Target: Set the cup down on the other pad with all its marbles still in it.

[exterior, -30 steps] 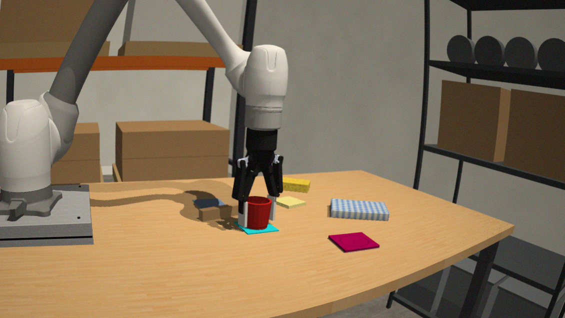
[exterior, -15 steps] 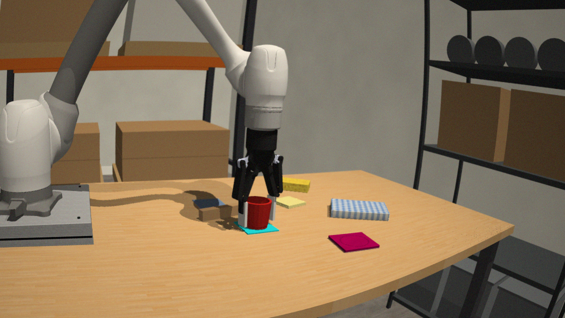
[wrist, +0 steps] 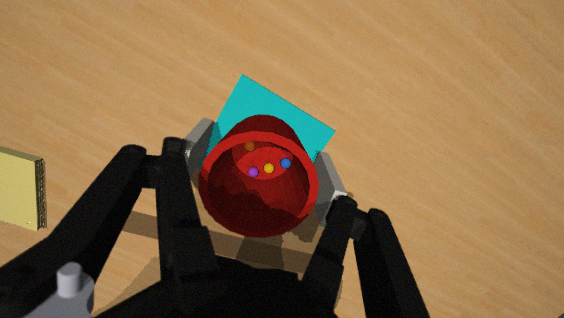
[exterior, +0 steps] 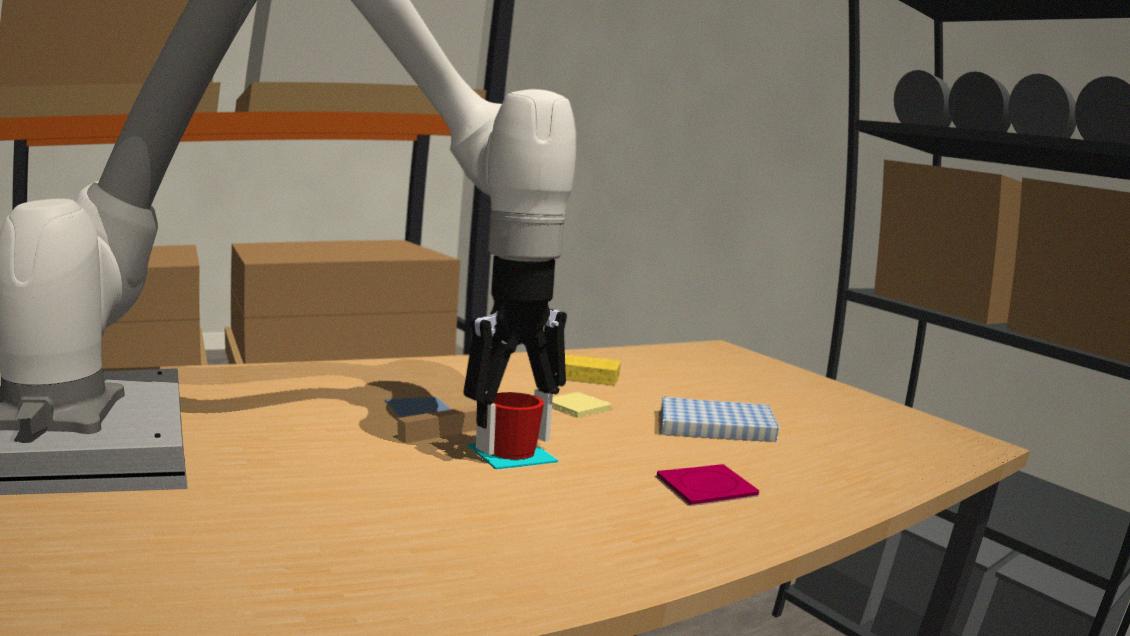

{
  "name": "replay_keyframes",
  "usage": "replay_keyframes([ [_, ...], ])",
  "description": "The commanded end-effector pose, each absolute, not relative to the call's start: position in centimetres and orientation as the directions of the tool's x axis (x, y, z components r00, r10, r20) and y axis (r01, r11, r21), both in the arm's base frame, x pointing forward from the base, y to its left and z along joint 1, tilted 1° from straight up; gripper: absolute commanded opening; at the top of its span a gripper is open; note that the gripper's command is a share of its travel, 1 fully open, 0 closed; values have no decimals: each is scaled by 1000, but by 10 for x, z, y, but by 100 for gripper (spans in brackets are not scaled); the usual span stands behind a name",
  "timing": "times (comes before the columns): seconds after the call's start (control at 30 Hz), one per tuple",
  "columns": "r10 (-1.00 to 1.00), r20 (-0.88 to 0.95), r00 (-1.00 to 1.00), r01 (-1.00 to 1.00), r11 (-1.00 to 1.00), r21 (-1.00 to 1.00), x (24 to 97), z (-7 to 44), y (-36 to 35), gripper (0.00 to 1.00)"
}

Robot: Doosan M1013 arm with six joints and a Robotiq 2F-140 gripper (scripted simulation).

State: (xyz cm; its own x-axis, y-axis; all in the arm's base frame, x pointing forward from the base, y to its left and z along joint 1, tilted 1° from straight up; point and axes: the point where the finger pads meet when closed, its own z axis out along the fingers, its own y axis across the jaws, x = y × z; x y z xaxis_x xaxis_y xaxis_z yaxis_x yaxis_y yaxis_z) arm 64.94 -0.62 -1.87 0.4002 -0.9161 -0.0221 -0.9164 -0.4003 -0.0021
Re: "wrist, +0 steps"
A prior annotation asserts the yellow marble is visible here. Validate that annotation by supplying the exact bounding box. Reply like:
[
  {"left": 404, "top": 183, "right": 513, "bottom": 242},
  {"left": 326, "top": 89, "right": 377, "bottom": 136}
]
[{"left": 264, "top": 163, "right": 274, "bottom": 174}]

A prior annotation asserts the orange marble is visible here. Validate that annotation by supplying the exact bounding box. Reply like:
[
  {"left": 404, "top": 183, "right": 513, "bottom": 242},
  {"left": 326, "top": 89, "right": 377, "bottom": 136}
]
[{"left": 244, "top": 141, "right": 255, "bottom": 152}]

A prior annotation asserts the purple marble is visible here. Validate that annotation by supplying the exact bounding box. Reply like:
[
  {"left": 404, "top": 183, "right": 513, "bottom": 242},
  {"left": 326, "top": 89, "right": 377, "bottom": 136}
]
[{"left": 248, "top": 167, "right": 259, "bottom": 177}]

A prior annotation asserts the pale yellow flat pad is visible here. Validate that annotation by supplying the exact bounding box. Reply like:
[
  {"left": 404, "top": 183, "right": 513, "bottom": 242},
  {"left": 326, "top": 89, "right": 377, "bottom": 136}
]
[{"left": 0, "top": 146, "right": 45, "bottom": 232}]

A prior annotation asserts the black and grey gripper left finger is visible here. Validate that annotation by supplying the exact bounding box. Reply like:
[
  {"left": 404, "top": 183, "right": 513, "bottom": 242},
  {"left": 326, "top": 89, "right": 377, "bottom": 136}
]
[{"left": 0, "top": 117, "right": 234, "bottom": 318}]

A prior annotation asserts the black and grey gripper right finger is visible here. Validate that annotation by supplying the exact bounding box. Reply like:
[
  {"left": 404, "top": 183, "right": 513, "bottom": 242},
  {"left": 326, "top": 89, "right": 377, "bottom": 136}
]
[{"left": 285, "top": 151, "right": 430, "bottom": 318}]

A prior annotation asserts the blue marble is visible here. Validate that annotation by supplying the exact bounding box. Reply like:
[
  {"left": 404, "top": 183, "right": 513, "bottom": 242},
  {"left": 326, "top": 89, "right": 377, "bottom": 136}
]
[{"left": 280, "top": 158, "right": 291, "bottom": 169}]

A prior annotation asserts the red cup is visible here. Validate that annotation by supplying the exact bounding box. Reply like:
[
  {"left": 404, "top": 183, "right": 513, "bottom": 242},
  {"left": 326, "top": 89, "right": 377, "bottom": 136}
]
[{"left": 198, "top": 114, "right": 319, "bottom": 238}]

